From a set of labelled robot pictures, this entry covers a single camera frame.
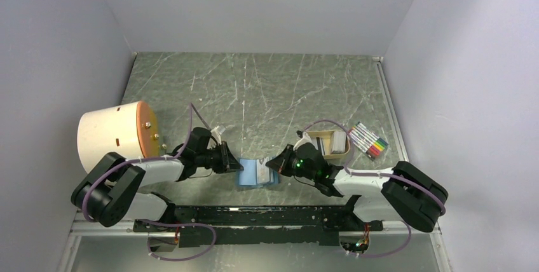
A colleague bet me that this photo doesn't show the tan card tray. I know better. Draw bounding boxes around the tan card tray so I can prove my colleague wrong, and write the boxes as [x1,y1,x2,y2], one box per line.
[307,130,350,160]

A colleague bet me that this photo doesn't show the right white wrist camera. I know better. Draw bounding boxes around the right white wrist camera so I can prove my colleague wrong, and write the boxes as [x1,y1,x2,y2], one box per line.
[294,130,312,150]

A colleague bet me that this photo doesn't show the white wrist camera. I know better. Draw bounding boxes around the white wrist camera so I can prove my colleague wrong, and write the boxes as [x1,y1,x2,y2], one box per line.
[210,125,226,144]
[294,130,312,150]

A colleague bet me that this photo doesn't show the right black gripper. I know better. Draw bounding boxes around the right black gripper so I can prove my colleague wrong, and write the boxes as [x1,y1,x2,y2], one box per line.
[266,144,317,182]

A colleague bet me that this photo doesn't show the coloured marker pack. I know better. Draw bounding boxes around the coloured marker pack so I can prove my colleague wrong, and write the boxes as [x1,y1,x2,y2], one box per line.
[348,121,388,160]

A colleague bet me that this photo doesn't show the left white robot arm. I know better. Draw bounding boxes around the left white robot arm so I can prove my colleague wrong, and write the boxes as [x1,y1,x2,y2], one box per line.
[71,127,243,231]

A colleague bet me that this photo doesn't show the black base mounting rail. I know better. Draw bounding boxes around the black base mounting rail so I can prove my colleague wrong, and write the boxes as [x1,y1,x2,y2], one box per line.
[133,205,383,247]

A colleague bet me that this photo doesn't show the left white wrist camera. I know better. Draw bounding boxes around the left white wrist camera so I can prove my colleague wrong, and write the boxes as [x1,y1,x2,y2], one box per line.
[210,125,226,144]

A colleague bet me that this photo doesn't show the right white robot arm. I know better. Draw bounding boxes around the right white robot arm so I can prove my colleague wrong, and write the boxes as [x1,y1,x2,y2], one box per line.
[265,143,449,233]

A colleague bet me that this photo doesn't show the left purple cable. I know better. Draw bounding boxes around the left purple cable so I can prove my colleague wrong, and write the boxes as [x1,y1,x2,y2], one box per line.
[81,102,212,262]

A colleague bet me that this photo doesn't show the grey striped loose card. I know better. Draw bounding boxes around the grey striped loose card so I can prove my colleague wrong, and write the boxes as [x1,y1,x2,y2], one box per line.
[315,137,331,156]

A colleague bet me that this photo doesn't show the blue leather card holder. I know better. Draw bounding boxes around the blue leather card holder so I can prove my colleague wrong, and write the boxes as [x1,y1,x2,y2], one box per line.
[236,157,279,188]

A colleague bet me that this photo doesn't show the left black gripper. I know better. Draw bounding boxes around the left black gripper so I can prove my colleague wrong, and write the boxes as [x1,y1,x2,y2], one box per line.
[196,140,243,173]

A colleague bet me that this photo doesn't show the credit cards stack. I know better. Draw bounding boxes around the credit cards stack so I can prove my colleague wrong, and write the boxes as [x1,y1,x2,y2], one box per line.
[330,130,347,154]

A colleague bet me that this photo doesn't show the cream cylindrical container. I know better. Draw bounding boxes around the cream cylindrical container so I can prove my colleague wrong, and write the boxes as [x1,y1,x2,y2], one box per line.
[77,100,164,173]

